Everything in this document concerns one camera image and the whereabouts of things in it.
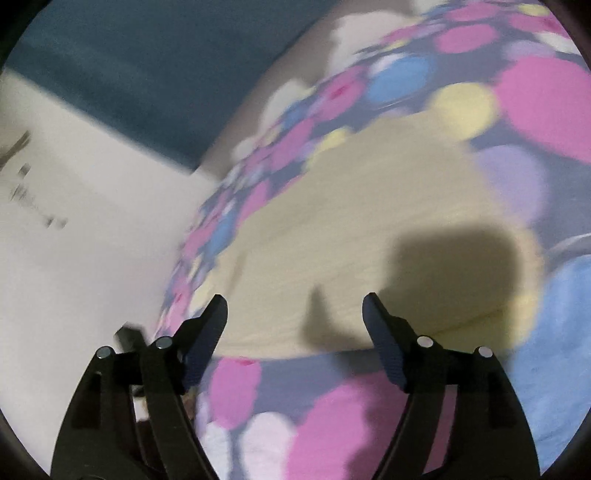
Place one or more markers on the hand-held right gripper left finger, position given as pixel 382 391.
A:
pixel 203 350

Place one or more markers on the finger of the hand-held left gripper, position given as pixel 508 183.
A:
pixel 130 338

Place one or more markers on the beige knit sweater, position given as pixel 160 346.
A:
pixel 346 221

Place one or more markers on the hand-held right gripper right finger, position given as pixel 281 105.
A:
pixel 388 346

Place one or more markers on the colourful dotted blanket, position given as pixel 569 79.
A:
pixel 545 101

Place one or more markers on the blue curtain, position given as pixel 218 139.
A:
pixel 161 69

